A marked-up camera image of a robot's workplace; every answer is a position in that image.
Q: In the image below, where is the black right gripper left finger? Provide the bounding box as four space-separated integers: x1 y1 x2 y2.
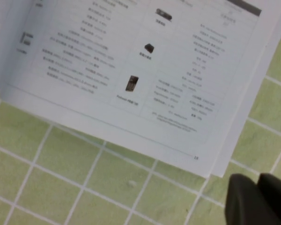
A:
224 173 281 225

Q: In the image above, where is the green white checked tablecloth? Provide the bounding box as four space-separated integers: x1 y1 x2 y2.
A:
0 21 281 225

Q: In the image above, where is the white product manual book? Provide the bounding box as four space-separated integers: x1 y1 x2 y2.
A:
0 0 281 178

